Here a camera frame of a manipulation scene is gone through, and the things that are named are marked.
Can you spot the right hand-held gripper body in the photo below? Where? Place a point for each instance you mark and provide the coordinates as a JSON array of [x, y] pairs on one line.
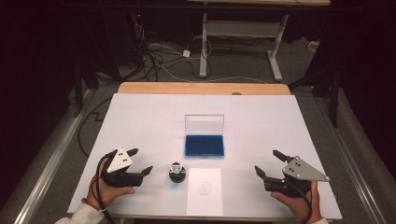
[[300, 169]]

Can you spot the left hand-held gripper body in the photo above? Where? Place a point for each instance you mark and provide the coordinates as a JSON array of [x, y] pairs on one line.
[[120, 161]]

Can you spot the blue ink pad case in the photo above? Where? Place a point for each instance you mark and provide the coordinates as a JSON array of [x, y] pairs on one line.
[[204, 145]]

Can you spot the person's left hand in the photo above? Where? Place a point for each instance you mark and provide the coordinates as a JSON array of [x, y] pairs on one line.
[[107, 195]]

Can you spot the person's right hand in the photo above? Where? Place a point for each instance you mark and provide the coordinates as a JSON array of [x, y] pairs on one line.
[[303, 207]]

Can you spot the large white board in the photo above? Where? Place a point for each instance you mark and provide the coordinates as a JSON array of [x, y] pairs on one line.
[[264, 124]]

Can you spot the white paper sheet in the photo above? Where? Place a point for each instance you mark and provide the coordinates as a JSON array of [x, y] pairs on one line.
[[204, 205]]

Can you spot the black stand leg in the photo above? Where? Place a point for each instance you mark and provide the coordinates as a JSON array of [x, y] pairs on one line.
[[334, 99], [78, 93]]

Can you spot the white power adapter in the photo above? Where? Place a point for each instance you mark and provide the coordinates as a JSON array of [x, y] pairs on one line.
[[186, 53]]

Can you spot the white power strip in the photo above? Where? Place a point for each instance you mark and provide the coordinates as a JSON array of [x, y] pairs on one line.
[[313, 45]]

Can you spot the metal floor rail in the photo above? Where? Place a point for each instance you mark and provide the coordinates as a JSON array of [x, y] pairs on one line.
[[46, 177], [355, 174]]

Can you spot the white desk frame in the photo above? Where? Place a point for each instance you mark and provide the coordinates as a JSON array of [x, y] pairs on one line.
[[243, 28]]

